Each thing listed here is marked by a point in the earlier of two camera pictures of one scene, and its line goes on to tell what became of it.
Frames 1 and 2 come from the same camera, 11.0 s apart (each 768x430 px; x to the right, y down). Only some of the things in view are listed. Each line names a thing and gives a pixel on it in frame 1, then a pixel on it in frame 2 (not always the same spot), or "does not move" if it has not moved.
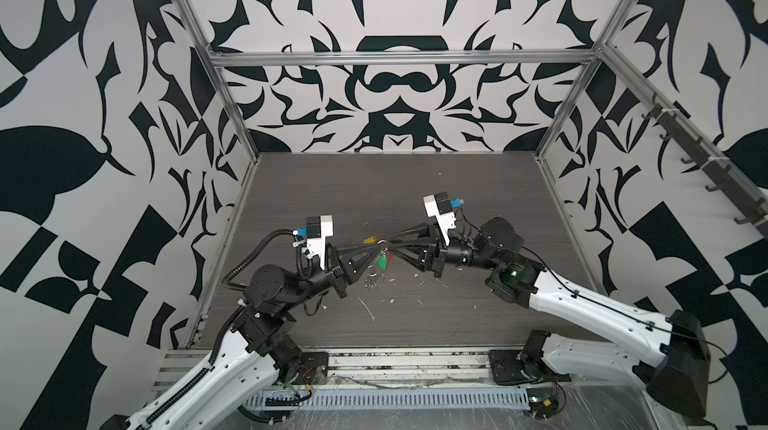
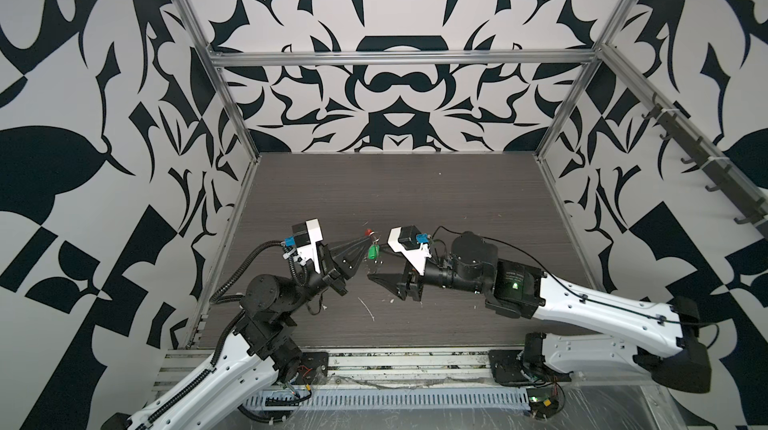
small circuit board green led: (543, 402) does not move
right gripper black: (437, 246) to (406, 280)
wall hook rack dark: (714, 165) does not move
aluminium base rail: (360, 370) does not move
